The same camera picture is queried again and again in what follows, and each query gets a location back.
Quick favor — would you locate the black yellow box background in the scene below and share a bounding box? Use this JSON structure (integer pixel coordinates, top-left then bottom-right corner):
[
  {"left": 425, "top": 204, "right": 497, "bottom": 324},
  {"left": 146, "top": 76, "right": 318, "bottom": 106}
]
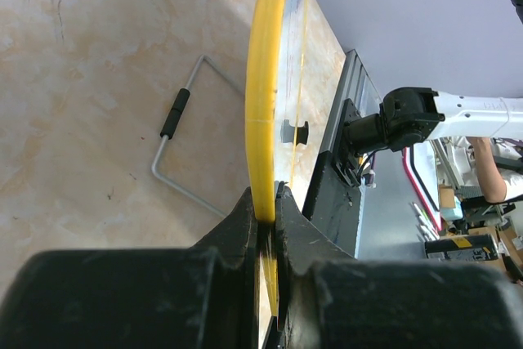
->
[{"left": 425, "top": 234, "right": 498, "bottom": 262}]

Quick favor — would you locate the yellow framed whiteboard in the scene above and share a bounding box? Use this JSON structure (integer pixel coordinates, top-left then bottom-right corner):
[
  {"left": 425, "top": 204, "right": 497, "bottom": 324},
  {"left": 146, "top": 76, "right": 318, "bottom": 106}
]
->
[{"left": 244, "top": 0, "right": 309, "bottom": 317}]

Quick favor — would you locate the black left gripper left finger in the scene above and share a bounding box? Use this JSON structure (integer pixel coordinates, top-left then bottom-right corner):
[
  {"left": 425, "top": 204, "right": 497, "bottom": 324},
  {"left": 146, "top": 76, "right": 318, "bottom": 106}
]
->
[{"left": 1, "top": 190, "right": 259, "bottom": 348}]

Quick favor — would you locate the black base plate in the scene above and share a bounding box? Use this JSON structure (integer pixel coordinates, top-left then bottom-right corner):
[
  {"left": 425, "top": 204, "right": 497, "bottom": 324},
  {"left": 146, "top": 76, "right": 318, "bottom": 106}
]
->
[{"left": 302, "top": 50, "right": 369, "bottom": 260}]

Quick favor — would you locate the person forearm in background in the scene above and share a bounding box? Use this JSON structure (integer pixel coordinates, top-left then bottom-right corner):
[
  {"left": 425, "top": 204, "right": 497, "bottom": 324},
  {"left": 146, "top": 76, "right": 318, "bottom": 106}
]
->
[{"left": 467, "top": 136, "right": 507, "bottom": 204}]

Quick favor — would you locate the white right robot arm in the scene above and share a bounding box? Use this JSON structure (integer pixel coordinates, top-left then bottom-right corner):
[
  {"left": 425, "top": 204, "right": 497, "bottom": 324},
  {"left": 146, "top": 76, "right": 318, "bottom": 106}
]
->
[{"left": 347, "top": 0, "right": 522, "bottom": 151}]

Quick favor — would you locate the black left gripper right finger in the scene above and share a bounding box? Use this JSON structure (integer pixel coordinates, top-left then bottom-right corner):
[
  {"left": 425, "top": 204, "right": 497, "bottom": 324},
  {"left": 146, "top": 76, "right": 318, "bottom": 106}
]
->
[{"left": 275, "top": 184, "right": 522, "bottom": 348}]

